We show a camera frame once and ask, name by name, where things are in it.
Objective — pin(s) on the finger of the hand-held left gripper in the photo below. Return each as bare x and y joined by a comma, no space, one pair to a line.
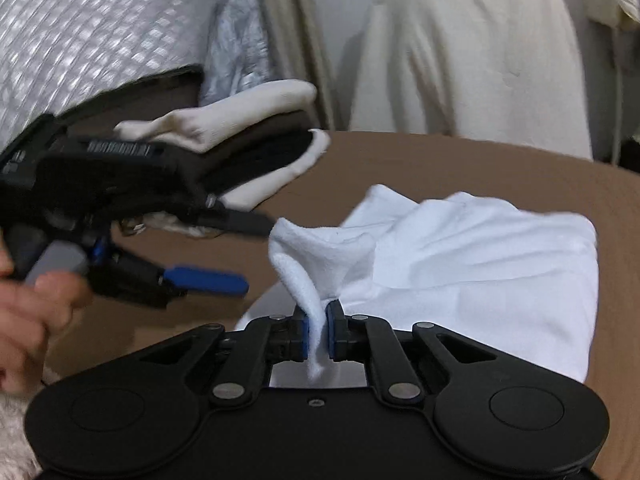
240,222
210,280

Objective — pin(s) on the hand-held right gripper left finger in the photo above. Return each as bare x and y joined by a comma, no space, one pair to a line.
301,340

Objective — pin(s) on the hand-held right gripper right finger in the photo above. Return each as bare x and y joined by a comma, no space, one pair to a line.
332,337

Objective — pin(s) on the white fleece garment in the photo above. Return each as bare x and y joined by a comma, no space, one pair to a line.
475,270

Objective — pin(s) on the person's left hand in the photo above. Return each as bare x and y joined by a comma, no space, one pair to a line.
30,325

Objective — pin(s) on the white folded garment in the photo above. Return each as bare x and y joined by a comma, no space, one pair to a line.
280,180

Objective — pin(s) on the mottled beige cloth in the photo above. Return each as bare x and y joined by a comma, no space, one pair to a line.
160,222

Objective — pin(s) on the black folded garment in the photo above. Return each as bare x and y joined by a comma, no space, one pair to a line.
270,155

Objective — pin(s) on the dark brown cloth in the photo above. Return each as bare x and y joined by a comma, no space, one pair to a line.
150,95

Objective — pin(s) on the cream folded garment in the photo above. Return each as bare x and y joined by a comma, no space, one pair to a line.
250,105

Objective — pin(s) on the white quilted cover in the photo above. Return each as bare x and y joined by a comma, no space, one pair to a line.
90,25

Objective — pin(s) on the crinkled silver cover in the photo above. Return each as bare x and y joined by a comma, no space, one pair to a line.
235,35

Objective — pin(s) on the beige curtain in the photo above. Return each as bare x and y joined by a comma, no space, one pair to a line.
295,35

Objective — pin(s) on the cream draped blanket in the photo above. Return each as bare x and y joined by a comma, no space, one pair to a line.
475,60

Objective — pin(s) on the metal rack pole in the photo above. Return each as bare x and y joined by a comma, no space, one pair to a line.
619,100

